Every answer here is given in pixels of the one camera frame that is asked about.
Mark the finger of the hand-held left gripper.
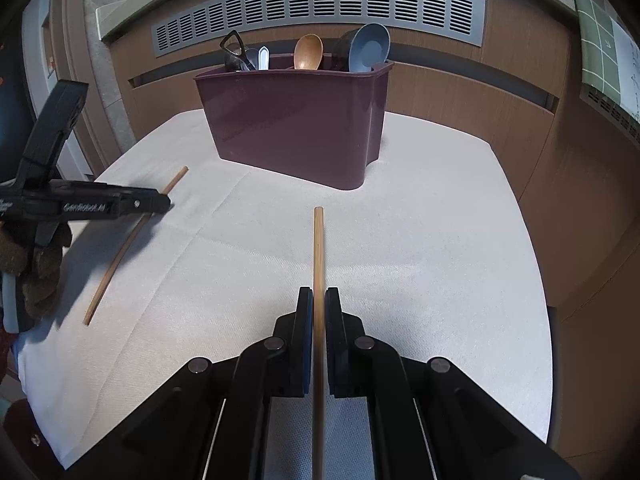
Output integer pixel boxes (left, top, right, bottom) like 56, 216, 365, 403
116, 186, 172, 219

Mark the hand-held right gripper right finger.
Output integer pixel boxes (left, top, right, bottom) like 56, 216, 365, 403
325, 286, 583, 480

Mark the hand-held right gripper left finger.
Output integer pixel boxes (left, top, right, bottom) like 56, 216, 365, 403
65, 286, 316, 480

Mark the wooden chopstick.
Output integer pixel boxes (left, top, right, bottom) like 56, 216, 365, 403
82, 166, 190, 326
312, 206, 327, 480

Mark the triangular loop can opener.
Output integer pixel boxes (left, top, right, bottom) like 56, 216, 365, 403
220, 30, 247, 73

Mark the maroon plastic utensil holder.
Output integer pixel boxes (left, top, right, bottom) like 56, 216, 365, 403
193, 60, 396, 192

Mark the wooden spoon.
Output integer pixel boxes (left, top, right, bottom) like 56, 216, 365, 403
293, 34, 324, 71

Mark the person's left hand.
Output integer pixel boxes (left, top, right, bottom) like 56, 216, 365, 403
0, 222, 72, 321

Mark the beige countertop ledge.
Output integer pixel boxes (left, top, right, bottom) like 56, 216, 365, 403
95, 0, 576, 43

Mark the blue-grey plastic spoon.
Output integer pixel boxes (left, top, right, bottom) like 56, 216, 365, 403
347, 22, 392, 75

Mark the wooden radiator cabinet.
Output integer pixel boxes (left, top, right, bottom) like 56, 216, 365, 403
107, 0, 640, 480

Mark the long grey vent grille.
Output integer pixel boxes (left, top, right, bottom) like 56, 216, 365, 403
151, 0, 487, 58

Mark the short grey vent grille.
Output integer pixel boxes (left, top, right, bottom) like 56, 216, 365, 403
580, 85, 640, 146

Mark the green checked cloth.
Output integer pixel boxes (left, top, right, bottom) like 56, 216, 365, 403
571, 0, 632, 111

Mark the white paper sheet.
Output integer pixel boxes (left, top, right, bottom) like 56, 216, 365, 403
611, 17, 640, 126

